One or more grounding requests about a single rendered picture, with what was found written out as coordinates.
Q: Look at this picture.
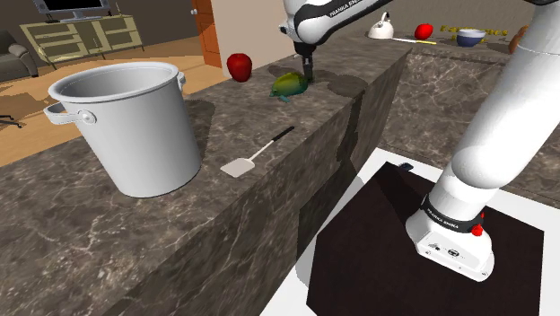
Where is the red tomato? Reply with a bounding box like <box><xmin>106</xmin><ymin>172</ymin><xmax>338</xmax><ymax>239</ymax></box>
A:
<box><xmin>413</xmin><ymin>22</ymin><xmax>434</xmax><ymax>41</ymax></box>

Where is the red apple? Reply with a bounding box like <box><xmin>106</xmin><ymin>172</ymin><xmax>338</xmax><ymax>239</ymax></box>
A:
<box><xmin>225</xmin><ymin>52</ymin><xmax>253</xmax><ymax>83</ymax></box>

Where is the blue and white bowl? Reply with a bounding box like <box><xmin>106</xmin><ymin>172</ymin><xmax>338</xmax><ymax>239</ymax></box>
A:
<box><xmin>456</xmin><ymin>28</ymin><xmax>487</xmax><ymax>48</ymax></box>

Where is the large white metal pot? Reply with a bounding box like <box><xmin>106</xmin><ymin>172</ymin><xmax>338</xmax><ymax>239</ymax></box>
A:
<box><xmin>43</xmin><ymin>61</ymin><xmax>203</xmax><ymax>199</ymax></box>

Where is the green yellow mango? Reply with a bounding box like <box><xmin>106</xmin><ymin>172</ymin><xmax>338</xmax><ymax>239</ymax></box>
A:
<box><xmin>269</xmin><ymin>72</ymin><xmax>311</xmax><ymax>104</ymax></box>

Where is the grey armchair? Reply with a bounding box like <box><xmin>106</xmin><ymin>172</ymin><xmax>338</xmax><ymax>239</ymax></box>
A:
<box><xmin>0</xmin><ymin>29</ymin><xmax>39</xmax><ymax>83</ymax></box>

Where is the white knife with yellow handle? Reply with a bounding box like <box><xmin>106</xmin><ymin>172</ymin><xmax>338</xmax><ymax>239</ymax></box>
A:
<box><xmin>392</xmin><ymin>37</ymin><xmax>438</xmax><ymax>46</ymax></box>

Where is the white spatula with black handle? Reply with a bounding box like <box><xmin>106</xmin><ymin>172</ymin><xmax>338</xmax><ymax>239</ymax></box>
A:
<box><xmin>220</xmin><ymin>126</ymin><xmax>296</xmax><ymax>179</ymax></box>

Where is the flat screen television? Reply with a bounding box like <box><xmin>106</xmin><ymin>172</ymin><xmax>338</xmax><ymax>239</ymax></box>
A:
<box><xmin>31</xmin><ymin>0</ymin><xmax>112</xmax><ymax>24</ymax></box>

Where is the white kettle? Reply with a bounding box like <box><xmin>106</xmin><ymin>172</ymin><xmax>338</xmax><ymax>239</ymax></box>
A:
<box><xmin>367</xmin><ymin>11</ymin><xmax>395</xmax><ymax>40</ymax></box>

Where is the black office chair base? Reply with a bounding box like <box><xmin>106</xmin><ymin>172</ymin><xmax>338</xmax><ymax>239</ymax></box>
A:
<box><xmin>0</xmin><ymin>114</ymin><xmax>24</xmax><ymax>130</ymax></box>

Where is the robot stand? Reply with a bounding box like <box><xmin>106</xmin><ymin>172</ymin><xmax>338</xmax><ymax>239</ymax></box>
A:
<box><xmin>306</xmin><ymin>161</ymin><xmax>546</xmax><ymax>316</ymax></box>

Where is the beige tv cabinet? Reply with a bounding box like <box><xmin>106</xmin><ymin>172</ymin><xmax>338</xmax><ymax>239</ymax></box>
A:
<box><xmin>19</xmin><ymin>13</ymin><xmax>144</xmax><ymax>70</ymax></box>

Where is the orange wooden door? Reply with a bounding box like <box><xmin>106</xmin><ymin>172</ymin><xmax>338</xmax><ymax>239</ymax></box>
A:
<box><xmin>190</xmin><ymin>0</ymin><xmax>223</xmax><ymax>69</ymax></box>

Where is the brown bread loaf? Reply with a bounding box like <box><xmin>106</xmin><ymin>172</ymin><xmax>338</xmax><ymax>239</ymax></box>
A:
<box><xmin>508</xmin><ymin>25</ymin><xmax>529</xmax><ymax>56</ymax></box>

